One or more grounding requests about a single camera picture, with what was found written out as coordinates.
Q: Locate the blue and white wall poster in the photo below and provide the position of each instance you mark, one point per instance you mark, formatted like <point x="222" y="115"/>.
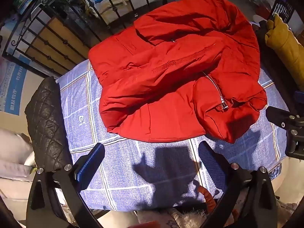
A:
<point x="11" y="87"/>

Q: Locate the black slatted rack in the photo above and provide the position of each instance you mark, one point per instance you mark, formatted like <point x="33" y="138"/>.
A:
<point x="282" y="8"/>

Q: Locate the black quilted jacket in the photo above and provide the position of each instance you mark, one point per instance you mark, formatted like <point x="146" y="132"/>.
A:
<point x="45" y="123"/>

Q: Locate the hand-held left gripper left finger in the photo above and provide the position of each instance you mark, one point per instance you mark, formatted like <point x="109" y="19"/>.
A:
<point x="91" y="163"/>

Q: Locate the yellow wooden panel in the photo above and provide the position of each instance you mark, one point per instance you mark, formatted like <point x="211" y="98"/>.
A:
<point x="57" y="40"/>

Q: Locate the mustard yellow jacket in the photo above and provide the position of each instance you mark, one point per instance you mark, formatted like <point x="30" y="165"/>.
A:
<point x="285" y="42"/>

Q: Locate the beige fur-trimmed garment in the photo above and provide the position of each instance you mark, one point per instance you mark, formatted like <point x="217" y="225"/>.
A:
<point x="190" y="217"/>

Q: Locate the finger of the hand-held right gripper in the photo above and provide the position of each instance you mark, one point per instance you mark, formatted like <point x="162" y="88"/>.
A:
<point x="276" y="117"/>

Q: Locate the orange cloth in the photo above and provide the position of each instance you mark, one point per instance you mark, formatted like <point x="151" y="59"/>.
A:
<point x="206" y="198"/>

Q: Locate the red puffer jacket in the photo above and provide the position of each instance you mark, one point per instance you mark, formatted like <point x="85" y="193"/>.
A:
<point x="166" y="87"/>

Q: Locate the blue checked blanket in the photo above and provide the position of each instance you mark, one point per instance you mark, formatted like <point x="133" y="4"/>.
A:
<point x="118" y="152"/>

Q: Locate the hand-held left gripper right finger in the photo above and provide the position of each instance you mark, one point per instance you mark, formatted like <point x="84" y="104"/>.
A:
<point x="211" y="166"/>

